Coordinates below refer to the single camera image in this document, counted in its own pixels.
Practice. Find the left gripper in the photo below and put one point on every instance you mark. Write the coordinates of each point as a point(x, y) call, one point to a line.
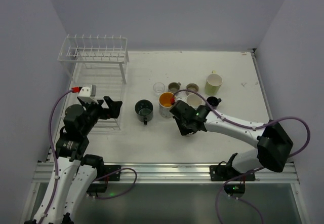
point(100, 108)

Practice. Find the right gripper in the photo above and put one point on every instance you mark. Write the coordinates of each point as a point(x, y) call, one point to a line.
point(180, 117)

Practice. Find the light blue mug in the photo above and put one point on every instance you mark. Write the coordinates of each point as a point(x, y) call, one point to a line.
point(194, 100)

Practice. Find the navy patterned cup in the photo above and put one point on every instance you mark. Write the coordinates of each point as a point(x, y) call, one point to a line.
point(214, 101)

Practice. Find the dark green mug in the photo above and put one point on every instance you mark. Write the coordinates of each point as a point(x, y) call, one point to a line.
point(144, 111)

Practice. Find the white patterned orange-inside mug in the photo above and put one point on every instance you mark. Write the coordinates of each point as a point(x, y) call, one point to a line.
point(165, 104)

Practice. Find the speckled beige bowl cup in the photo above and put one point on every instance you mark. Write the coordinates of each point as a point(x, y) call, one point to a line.
point(192, 87)

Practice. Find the olive green mug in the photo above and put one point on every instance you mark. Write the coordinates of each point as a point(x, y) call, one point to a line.
point(173, 87)

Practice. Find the clear drinking glass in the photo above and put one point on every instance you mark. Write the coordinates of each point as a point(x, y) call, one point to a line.
point(159, 88)

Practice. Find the yellow green mug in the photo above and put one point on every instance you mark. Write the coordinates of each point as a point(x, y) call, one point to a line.
point(213, 83)

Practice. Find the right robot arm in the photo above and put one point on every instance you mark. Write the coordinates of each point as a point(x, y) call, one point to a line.
point(271, 144)

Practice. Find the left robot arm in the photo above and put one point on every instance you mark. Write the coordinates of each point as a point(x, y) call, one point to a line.
point(73, 170)

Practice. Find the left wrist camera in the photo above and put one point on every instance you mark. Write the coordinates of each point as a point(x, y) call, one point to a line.
point(87, 94)

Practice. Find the white wire dish rack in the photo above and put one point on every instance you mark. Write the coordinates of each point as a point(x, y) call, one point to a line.
point(96, 60)

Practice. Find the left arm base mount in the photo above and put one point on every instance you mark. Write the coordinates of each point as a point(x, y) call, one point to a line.
point(102, 185)

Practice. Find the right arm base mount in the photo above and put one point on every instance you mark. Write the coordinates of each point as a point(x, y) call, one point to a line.
point(224, 171)

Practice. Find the aluminium mounting rail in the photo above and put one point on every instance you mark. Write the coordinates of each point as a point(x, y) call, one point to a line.
point(194, 173)

